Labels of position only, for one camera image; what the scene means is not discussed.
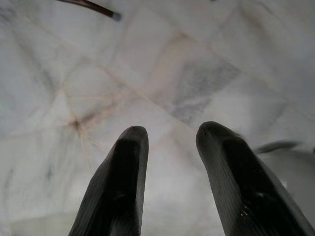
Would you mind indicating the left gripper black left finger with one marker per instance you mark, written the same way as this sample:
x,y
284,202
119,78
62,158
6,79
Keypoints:
x,y
118,186

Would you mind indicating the black table leg with cap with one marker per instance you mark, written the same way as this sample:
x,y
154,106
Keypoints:
x,y
98,8

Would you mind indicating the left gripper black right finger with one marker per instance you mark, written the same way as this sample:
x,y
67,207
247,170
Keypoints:
x,y
241,186

